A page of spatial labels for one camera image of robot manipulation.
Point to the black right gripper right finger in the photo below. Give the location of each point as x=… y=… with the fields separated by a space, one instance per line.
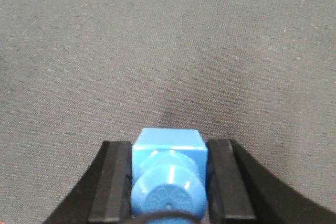
x=241 y=190

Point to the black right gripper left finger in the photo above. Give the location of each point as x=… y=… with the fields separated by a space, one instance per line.
x=102 y=195

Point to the blue plastic toy block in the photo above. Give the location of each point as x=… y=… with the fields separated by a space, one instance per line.
x=169 y=172

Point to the dark grey conveyor belt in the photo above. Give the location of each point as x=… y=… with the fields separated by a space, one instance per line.
x=75 y=73

